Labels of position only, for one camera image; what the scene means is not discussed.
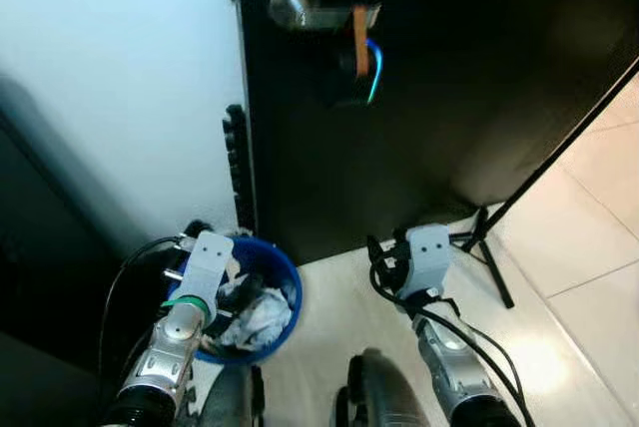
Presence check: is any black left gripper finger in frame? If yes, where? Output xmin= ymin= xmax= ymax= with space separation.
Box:
xmin=218 ymin=272 xmax=263 ymax=326

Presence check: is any crumpled white paper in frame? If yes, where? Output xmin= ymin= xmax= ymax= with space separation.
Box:
xmin=215 ymin=282 xmax=296 ymax=353

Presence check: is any blue waste bin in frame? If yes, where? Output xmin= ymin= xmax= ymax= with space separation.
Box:
xmin=165 ymin=232 xmax=304 ymax=366

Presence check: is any grey left robot leg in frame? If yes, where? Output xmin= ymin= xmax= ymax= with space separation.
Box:
xmin=195 ymin=362 xmax=266 ymax=427

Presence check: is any grey robot leg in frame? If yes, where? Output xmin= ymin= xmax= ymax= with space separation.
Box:
xmin=195 ymin=362 xmax=266 ymax=427
xmin=334 ymin=349 xmax=430 ymax=427

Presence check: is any black tripod stand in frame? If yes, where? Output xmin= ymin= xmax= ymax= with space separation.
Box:
xmin=449 ymin=203 xmax=516 ymax=310

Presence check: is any black foam puzzle mat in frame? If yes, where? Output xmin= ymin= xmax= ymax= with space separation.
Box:
xmin=222 ymin=103 xmax=251 ymax=233

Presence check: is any grey right robot leg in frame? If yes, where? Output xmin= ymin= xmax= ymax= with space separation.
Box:
xmin=334 ymin=349 xmax=430 ymax=427

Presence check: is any black door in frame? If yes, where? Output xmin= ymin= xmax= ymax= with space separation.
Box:
xmin=232 ymin=0 xmax=639 ymax=266

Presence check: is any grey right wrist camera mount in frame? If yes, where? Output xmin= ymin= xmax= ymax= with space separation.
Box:
xmin=404 ymin=224 xmax=452 ymax=293

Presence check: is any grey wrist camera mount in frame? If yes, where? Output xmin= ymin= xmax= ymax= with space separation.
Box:
xmin=180 ymin=230 xmax=236 ymax=310
xmin=404 ymin=224 xmax=452 ymax=293

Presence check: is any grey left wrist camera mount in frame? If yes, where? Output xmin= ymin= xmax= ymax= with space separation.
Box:
xmin=180 ymin=230 xmax=236 ymax=310

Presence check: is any blue cord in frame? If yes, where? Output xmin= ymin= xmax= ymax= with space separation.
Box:
xmin=364 ymin=38 xmax=385 ymax=107

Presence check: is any orange strap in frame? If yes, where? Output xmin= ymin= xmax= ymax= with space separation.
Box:
xmin=351 ymin=5 xmax=372 ymax=79

